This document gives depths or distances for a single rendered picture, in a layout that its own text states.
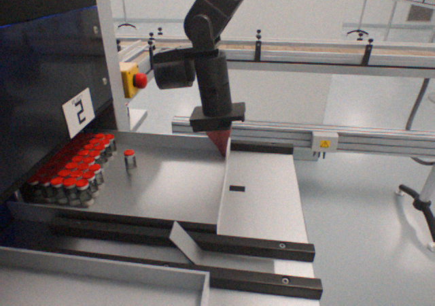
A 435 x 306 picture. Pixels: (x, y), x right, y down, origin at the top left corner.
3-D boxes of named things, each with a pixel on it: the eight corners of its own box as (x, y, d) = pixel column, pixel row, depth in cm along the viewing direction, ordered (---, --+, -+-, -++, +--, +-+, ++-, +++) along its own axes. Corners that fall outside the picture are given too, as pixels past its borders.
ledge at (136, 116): (82, 132, 79) (80, 126, 78) (103, 112, 90) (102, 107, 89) (132, 136, 77) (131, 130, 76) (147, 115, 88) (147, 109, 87)
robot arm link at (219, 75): (222, 51, 48) (226, 43, 53) (181, 56, 49) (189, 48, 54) (228, 92, 51) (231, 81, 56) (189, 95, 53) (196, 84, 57)
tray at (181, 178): (13, 218, 49) (6, 202, 47) (89, 141, 71) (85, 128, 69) (216, 241, 45) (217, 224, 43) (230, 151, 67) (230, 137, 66)
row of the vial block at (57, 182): (54, 204, 52) (47, 183, 49) (100, 150, 67) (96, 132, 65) (66, 205, 51) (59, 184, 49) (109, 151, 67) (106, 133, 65)
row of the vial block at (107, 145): (66, 205, 51) (59, 184, 49) (109, 151, 67) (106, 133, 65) (77, 207, 51) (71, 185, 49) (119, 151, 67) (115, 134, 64)
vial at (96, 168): (90, 190, 55) (85, 170, 53) (96, 183, 57) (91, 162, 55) (102, 191, 55) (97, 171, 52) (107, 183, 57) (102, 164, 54)
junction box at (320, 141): (310, 151, 147) (313, 135, 143) (309, 146, 152) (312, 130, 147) (335, 153, 146) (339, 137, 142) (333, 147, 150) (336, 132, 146)
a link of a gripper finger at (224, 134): (204, 147, 65) (196, 108, 60) (236, 145, 63) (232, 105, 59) (199, 165, 59) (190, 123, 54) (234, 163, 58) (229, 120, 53)
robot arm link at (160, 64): (209, 13, 44) (217, 11, 52) (138, 23, 47) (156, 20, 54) (219, 90, 49) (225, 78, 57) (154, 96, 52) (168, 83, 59)
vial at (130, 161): (124, 173, 59) (121, 156, 57) (128, 167, 61) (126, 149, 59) (135, 175, 59) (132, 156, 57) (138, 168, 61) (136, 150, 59)
